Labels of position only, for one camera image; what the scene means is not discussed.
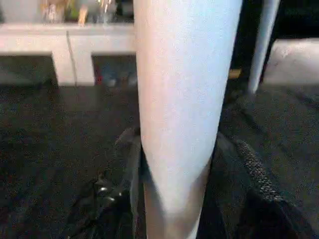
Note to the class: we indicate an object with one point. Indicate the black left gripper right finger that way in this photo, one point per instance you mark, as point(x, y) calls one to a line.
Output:
point(236, 199)

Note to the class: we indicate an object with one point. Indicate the white chair back panel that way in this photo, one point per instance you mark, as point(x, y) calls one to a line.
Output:
point(291, 62)

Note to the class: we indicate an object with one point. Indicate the red packet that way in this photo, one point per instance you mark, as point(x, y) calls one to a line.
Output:
point(99, 77)

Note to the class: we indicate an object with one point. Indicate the white cabinet with glass doors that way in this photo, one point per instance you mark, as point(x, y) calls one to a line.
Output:
point(74, 39)

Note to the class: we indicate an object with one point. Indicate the small yellow label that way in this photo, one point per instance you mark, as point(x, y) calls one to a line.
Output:
point(234, 74)

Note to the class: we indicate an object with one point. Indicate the black cabinet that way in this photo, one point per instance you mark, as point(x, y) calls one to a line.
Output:
point(245, 37)

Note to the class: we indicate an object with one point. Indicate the white plastic table leg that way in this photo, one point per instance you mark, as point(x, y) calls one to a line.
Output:
point(264, 49)
point(179, 74)

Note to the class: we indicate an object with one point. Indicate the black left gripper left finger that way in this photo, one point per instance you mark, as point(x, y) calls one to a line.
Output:
point(112, 211)

